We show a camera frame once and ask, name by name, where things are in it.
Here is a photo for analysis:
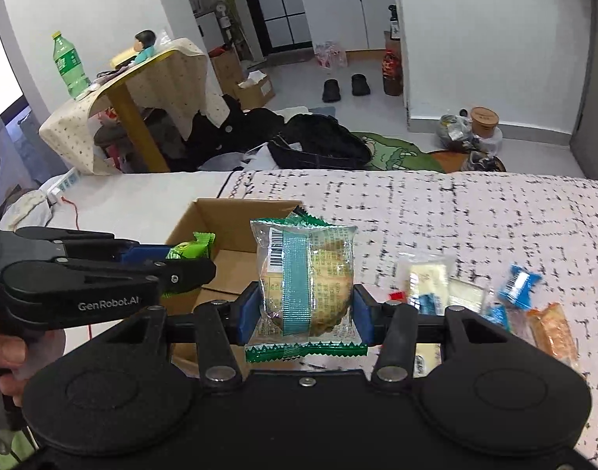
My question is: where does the red snack bar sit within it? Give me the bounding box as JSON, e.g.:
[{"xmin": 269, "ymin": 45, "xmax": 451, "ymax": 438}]
[{"xmin": 388, "ymin": 291, "xmax": 408, "ymax": 302}]

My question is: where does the small green snack packet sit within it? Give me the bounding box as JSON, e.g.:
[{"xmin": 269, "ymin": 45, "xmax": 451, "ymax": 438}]
[{"xmin": 163, "ymin": 232, "xmax": 216, "ymax": 298}]

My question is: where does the green-edged clear pastry packet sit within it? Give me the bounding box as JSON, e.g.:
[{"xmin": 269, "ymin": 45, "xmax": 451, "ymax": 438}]
[{"xmin": 245, "ymin": 212, "xmax": 367, "ymax": 363}]

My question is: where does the blue candy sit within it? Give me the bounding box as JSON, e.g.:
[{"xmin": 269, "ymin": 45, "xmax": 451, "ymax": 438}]
[
  {"xmin": 498, "ymin": 264, "xmax": 542, "ymax": 310},
  {"xmin": 483, "ymin": 304, "xmax": 511, "ymax": 331}
]

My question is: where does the orange cracker packet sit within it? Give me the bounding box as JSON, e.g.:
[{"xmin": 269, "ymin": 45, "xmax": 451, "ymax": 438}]
[{"xmin": 526, "ymin": 302, "xmax": 580, "ymax": 371}]

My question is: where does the white cake snack packet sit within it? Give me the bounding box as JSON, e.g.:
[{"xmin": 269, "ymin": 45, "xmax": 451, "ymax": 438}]
[{"xmin": 397, "ymin": 253, "xmax": 452, "ymax": 315}]

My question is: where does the cream cake packet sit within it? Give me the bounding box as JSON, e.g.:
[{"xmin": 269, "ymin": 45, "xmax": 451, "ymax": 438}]
[{"xmin": 448, "ymin": 278, "xmax": 489, "ymax": 314}]

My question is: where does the person's left hand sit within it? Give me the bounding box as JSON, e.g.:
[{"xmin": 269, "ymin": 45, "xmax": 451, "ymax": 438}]
[{"xmin": 0, "ymin": 328, "xmax": 67, "ymax": 408}]

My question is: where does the crumpled cream cloth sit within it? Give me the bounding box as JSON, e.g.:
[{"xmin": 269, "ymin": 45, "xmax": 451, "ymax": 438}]
[{"xmin": 0, "ymin": 190, "xmax": 53, "ymax": 231}]

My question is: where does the white power strip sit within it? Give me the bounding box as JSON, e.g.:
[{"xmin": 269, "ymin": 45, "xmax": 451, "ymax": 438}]
[{"xmin": 40, "ymin": 168, "xmax": 81, "ymax": 205}]

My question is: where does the brown cardboard box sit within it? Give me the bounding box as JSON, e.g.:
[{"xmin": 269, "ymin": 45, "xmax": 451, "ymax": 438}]
[{"xmin": 164, "ymin": 197, "xmax": 306, "ymax": 368}]

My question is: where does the yellow table leg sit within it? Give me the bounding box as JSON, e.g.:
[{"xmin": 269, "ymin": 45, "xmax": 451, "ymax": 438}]
[{"xmin": 105, "ymin": 82, "xmax": 170, "ymax": 173}]

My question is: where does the black-patterned white bedspread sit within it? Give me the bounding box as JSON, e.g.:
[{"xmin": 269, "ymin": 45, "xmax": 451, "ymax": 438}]
[{"xmin": 221, "ymin": 170, "xmax": 598, "ymax": 466}]

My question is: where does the green cartoon rug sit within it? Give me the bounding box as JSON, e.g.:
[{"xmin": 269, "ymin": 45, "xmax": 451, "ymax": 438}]
[{"xmin": 354, "ymin": 132, "xmax": 445, "ymax": 173}]

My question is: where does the green soda bottle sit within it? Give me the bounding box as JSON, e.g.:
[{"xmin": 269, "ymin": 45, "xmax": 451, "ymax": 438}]
[{"xmin": 53, "ymin": 31, "xmax": 91, "ymax": 99}]

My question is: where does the black clothes pile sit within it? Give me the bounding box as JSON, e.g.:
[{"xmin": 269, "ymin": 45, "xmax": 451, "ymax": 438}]
[{"xmin": 178, "ymin": 94, "xmax": 372, "ymax": 172}]

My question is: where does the plastic bag of items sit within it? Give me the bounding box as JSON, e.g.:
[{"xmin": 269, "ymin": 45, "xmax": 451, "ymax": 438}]
[{"xmin": 436, "ymin": 114, "xmax": 477, "ymax": 152}]

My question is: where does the doll figurine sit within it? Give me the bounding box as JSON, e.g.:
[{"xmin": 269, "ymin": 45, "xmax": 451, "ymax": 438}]
[{"xmin": 133, "ymin": 30, "xmax": 157, "ymax": 65}]

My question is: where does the floor cardboard box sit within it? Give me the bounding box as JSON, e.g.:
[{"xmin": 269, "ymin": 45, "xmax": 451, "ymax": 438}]
[{"xmin": 233, "ymin": 70, "xmax": 275, "ymax": 110}]

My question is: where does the left black slipper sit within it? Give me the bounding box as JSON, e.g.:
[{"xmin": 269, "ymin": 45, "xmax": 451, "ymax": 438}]
[{"xmin": 321, "ymin": 79, "xmax": 341, "ymax": 104}]

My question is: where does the dark red bottle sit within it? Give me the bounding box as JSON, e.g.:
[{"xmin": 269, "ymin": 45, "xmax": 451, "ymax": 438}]
[{"xmin": 382, "ymin": 50, "xmax": 403, "ymax": 97}]

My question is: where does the pink plastic bag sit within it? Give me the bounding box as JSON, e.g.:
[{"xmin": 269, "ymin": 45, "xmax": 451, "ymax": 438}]
[{"xmin": 314, "ymin": 42, "xmax": 348, "ymax": 70}]

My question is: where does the white kitchen cabinet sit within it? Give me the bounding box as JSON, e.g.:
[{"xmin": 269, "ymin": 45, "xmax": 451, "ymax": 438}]
[{"xmin": 302, "ymin": 0, "xmax": 396, "ymax": 52}]

